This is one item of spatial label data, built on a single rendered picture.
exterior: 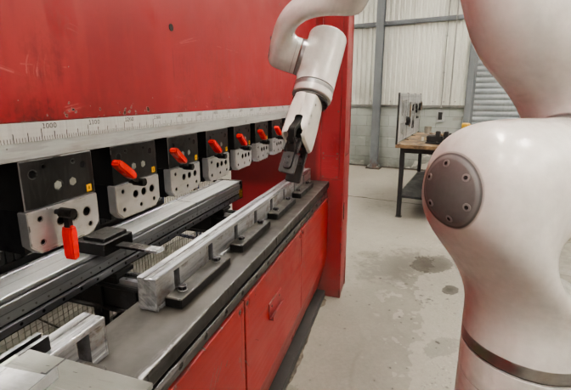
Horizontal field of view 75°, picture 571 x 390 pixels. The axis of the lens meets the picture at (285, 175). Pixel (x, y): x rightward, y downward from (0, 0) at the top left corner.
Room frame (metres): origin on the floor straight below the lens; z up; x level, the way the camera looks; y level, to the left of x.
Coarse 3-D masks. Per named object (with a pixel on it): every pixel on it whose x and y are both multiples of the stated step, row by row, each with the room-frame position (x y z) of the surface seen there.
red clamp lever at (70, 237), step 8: (64, 208) 0.63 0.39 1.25; (72, 208) 0.63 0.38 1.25; (64, 216) 0.63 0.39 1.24; (72, 216) 0.63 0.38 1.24; (64, 224) 0.63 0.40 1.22; (72, 224) 0.64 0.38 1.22; (64, 232) 0.63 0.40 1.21; (72, 232) 0.63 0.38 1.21; (64, 240) 0.63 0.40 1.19; (72, 240) 0.63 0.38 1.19; (64, 248) 0.63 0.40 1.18; (72, 248) 0.63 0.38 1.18; (72, 256) 0.63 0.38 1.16
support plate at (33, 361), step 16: (32, 352) 0.58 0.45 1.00; (16, 368) 0.54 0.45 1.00; (32, 368) 0.54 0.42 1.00; (48, 368) 0.54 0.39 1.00; (64, 368) 0.54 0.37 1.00; (80, 368) 0.54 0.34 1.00; (96, 368) 0.54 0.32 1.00; (64, 384) 0.50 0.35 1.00; (80, 384) 0.50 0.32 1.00; (96, 384) 0.50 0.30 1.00; (112, 384) 0.50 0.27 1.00; (128, 384) 0.50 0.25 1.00; (144, 384) 0.50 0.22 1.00
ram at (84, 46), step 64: (0, 0) 0.60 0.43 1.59; (64, 0) 0.71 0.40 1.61; (128, 0) 0.87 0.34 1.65; (192, 0) 1.13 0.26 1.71; (256, 0) 1.58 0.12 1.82; (0, 64) 0.59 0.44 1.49; (64, 64) 0.70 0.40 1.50; (128, 64) 0.86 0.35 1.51; (192, 64) 1.11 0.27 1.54; (256, 64) 1.57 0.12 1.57; (192, 128) 1.09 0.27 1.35
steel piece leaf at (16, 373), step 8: (8, 368) 0.54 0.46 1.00; (56, 368) 0.52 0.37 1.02; (0, 376) 0.52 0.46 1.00; (8, 376) 0.52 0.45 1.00; (16, 376) 0.52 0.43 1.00; (24, 376) 0.52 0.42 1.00; (32, 376) 0.52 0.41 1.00; (40, 376) 0.52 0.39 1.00; (48, 376) 0.50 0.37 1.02; (56, 376) 0.51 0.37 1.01; (0, 384) 0.50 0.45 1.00; (8, 384) 0.50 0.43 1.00; (16, 384) 0.50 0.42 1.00; (24, 384) 0.50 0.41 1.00; (32, 384) 0.50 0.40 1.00; (40, 384) 0.49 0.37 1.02; (48, 384) 0.50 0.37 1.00
